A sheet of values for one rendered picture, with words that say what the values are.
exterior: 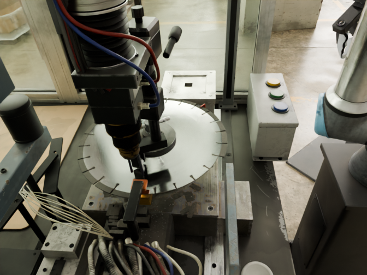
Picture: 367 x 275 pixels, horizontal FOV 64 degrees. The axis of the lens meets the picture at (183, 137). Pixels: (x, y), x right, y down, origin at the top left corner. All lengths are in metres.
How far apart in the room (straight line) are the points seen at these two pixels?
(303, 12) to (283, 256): 3.46
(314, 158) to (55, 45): 1.63
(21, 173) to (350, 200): 0.79
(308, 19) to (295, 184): 2.53
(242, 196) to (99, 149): 0.36
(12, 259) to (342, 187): 0.84
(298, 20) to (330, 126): 3.20
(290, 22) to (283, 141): 3.14
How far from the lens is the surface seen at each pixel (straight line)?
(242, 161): 0.93
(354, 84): 0.78
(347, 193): 0.93
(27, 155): 0.62
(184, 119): 0.76
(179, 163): 0.64
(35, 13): 1.17
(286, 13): 3.91
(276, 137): 0.88
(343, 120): 0.83
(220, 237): 0.75
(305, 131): 2.31
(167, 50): 0.50
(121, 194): 0.61
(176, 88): 0.99
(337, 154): 1.03
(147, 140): 0.61
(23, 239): 0.89
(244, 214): 0.72
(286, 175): 1.96
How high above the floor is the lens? 1.41
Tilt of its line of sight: 41 degrees down
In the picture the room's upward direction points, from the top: 4 degrees counter-clockwise
